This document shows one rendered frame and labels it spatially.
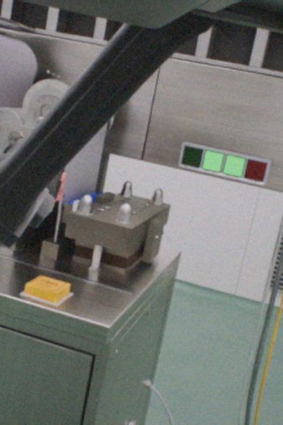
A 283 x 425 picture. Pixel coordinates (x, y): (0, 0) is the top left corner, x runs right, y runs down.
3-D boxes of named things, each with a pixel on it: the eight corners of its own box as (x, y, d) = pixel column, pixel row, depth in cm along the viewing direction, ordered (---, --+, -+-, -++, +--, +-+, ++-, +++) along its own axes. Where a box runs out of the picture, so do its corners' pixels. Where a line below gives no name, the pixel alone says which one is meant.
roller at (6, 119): (-23, 151, 141) (-18, 103, 138) (25, 146, 165) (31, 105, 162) (20, 161, 138) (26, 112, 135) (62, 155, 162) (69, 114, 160)
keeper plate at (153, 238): (141, 261, 147) (149, 221, 145) (151, 252, 156) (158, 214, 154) (150, 263, 146) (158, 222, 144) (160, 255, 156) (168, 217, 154)
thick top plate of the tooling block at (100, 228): (64, 236, 134) (68, 212, 133) (117, 211, 172) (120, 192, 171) (127, 253, 130) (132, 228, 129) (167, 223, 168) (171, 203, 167)
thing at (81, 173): (58, 209, 137) (70, 134, 134) (92, 197, 160) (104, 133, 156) (60, 210, 137) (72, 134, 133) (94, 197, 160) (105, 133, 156)
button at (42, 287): (23, 295, 113) (25, 283, 112) (39, 285, 119) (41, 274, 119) (55, 304, 111) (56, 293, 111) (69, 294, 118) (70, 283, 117)
